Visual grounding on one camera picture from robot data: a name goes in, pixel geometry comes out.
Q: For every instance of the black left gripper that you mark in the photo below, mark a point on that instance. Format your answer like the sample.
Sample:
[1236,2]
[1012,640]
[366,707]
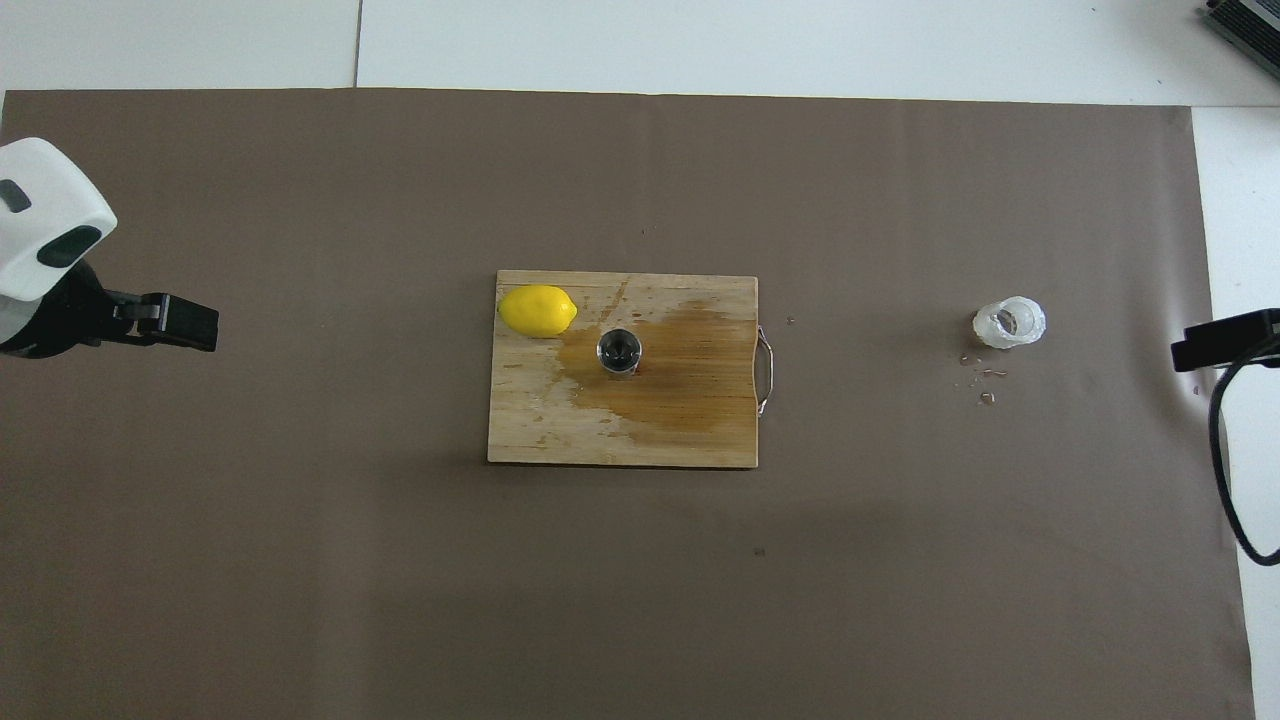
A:
[60,320]

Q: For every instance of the small clear glass cup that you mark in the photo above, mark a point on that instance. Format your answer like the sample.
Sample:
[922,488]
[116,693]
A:
[1008,323]

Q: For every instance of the steel double jigger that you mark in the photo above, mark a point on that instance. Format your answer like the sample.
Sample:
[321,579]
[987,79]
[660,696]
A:
[619,352]

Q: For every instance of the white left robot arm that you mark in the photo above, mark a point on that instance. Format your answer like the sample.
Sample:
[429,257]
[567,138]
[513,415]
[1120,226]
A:
[50,220]

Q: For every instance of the brown paper table mat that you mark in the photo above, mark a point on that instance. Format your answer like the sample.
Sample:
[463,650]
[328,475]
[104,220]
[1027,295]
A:
[300,550]

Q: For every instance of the black ribbed device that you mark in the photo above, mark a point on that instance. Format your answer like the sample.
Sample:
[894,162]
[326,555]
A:
[1245,22]

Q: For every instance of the yellow lemon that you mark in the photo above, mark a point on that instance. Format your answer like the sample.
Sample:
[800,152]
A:
[538,311]

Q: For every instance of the wooden cutting board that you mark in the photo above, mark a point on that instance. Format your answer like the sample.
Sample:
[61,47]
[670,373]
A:
[560,420]

